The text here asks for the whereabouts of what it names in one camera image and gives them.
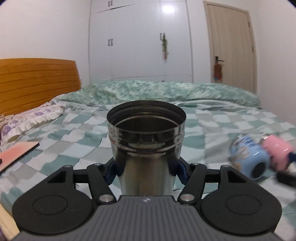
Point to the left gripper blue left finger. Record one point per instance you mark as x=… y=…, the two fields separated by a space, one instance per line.
x=104 y=174

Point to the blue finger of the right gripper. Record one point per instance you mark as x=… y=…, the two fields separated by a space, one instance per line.
x=292 y=157

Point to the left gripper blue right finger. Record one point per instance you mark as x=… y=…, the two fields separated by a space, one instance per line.
x=188 y=173

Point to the stainless steel cup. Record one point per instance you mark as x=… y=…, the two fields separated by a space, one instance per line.
x=146 y=140

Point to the pink bottle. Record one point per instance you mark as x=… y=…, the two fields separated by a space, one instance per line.
x=278 y=152

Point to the blue cartoon bottle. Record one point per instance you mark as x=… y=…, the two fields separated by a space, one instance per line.
x=248 y=157

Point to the pink book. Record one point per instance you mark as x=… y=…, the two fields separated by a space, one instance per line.
x=15 y=152

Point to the purple floral pillow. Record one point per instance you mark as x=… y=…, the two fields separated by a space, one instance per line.
x=29 y=119

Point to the red hanging bag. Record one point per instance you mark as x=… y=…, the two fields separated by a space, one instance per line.
x=218 y=72

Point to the beige crumpled cloth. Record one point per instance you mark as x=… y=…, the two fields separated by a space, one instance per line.
x=5 y=120

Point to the orange wooden headboard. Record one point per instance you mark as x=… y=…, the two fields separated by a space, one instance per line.
x=27 y=83

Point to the hanging green plant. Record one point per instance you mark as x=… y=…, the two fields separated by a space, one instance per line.
x=164 y=46

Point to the white wardrobe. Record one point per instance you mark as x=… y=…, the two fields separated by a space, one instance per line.
x=125 y=41

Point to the beige wooden door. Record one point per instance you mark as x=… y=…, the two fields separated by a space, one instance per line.
x=232 y=44

